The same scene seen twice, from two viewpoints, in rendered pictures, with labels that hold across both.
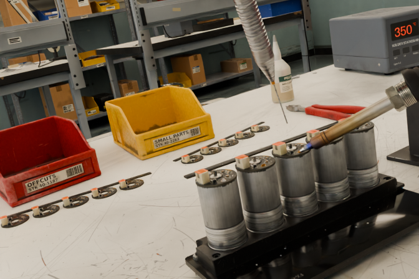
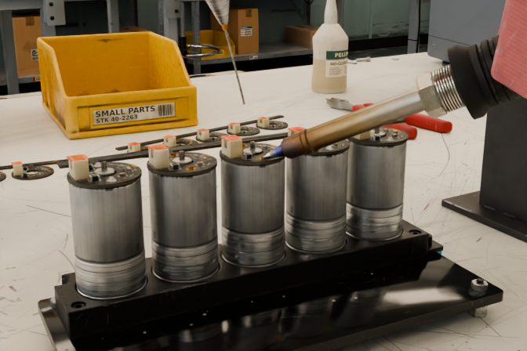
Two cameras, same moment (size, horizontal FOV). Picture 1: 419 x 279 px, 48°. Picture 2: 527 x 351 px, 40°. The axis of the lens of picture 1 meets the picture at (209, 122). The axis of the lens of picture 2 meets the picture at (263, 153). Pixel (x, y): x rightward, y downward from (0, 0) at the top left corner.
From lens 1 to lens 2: 0.06 m
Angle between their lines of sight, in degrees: 3
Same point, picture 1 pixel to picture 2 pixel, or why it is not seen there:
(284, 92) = (332, 77)
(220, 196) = (99, 206)
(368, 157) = (387, 191)
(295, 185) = (246, 213)
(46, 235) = not seen: outside the picture
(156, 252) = (10, 284)
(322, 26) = not seen: hidden behind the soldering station
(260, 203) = (175, 231)
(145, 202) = (38, 204)
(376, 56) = not seen: hidden behind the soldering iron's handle
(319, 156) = (300, 172)
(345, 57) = (445, 42)
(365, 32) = (481, 7)
